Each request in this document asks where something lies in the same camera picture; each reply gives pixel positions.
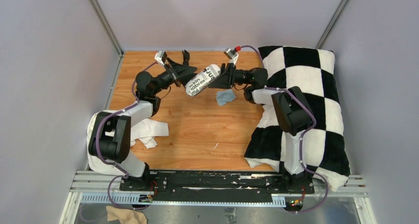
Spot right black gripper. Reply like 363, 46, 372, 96
206, 63, 251, 90

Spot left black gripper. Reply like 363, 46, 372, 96
151, 59, 200, 96

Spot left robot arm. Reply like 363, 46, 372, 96
86, 58, 197, 191

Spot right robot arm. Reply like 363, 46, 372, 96
208, 63, 316, 193

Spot black sunglasses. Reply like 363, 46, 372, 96
182, 50, 190, 66

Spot blue cleaning cloth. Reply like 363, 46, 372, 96
216, 89, 236, 106

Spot white crumpled cloth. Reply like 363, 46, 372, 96
86, 110, 169, 178

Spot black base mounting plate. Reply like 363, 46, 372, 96
120, 170, 313, 198

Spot black white checkered pillow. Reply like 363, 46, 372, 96
244, 45, 350, 192

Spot beige cloth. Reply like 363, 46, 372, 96
106, 206, 148, 224

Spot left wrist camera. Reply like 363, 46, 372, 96
154, 50, 167, 66

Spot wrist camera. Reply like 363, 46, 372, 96
224, 46, 241, 65
154, 50, 167, 66

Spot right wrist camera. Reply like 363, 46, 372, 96
224, 46, 241, 65

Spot aluminium frame rail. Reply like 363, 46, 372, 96
70, 173, 368, 207

